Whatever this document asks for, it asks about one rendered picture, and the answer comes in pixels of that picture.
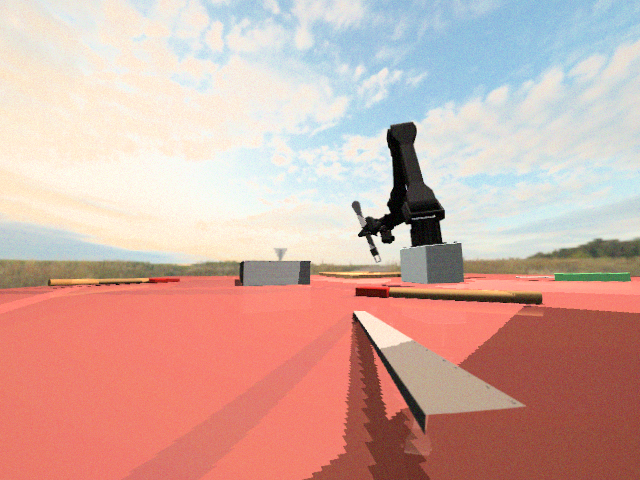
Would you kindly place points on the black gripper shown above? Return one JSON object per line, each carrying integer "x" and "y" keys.
{"x": 373, "y": 225}

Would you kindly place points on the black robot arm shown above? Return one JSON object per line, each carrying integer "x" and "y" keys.
{"x": 418, "y": 200}

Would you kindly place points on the light wooden board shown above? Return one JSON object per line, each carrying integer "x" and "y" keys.
{"x": 360, "y": 275}

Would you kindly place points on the white rectangular roasting tin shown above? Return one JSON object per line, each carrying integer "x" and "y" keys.
{"x": 274, "y": 273}

